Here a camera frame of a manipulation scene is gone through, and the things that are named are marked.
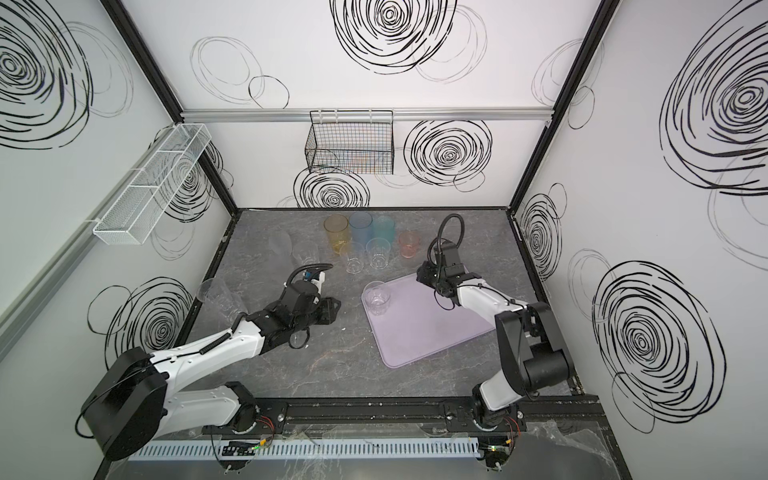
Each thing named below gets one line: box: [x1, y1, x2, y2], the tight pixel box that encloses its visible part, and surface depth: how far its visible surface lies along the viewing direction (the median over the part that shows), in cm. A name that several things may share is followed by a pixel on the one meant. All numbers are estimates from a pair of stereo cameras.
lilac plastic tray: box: [361, 274, 495, 369], surface depth 90 cm
